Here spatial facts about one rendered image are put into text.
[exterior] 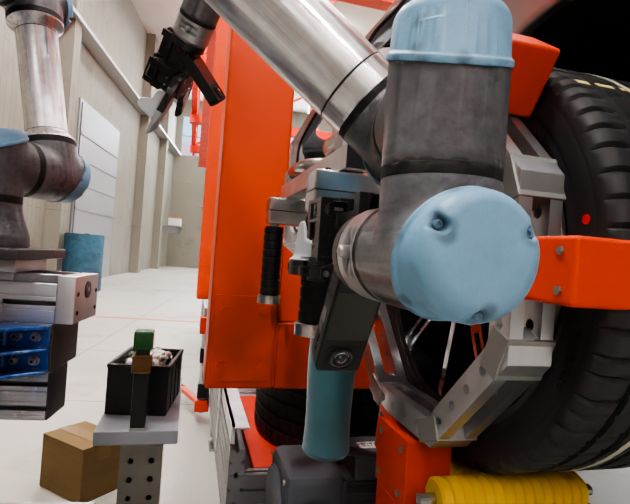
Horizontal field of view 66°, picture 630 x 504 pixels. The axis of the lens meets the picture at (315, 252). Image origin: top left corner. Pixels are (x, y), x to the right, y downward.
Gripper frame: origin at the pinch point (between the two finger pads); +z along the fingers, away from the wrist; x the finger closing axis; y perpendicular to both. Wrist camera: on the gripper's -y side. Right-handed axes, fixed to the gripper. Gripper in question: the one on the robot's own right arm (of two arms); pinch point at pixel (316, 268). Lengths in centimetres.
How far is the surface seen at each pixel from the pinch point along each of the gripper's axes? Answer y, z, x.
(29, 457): -83, 145, 69
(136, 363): -24, 49, 25
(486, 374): -11.2, -6.2, -20.5
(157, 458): -52, 69, 20
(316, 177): 10.8, -2.4, 1.4
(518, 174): 12.5, -9.5, -20.6
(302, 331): -7.5, -1.6, 1.5
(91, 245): -9, 760, 170
